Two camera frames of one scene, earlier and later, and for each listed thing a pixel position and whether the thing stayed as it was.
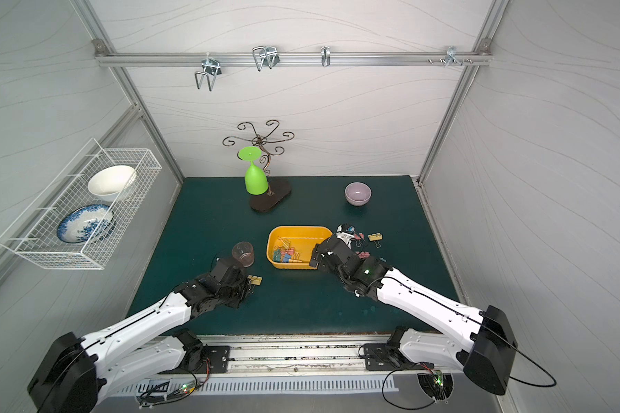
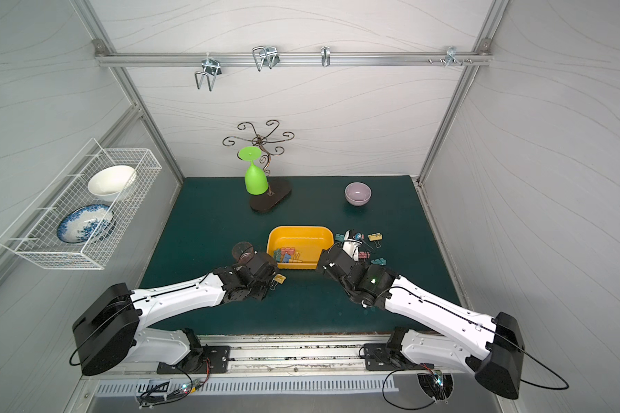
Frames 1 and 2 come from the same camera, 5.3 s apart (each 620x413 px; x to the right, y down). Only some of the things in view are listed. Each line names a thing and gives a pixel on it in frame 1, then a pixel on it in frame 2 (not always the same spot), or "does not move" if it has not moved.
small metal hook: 325,56 does not move
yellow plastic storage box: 291,247 does not move
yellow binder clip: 375,237 does not move
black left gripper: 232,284 to 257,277
